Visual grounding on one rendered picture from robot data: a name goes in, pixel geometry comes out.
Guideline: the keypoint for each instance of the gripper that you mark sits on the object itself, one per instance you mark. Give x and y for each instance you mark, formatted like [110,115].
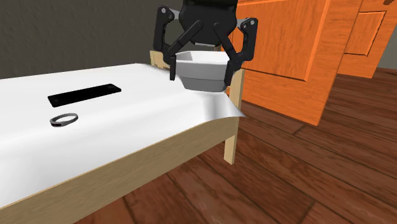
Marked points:
[206,18]

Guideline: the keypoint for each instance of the white square bowl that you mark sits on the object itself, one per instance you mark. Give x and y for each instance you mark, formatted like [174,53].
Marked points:
[201,69]

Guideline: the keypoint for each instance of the large orange wooden wardrobe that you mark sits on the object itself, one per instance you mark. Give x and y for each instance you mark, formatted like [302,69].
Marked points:
[291,46]

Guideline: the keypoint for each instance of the wooden bed with white sheet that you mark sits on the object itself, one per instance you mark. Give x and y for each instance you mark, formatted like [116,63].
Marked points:
[130,102]

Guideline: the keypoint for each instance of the black flat phone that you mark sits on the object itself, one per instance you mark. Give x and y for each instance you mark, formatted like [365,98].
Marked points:
[83,94]

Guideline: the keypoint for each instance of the orange wooden panelled door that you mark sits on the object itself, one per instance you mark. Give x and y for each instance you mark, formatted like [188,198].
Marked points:
[366,34]

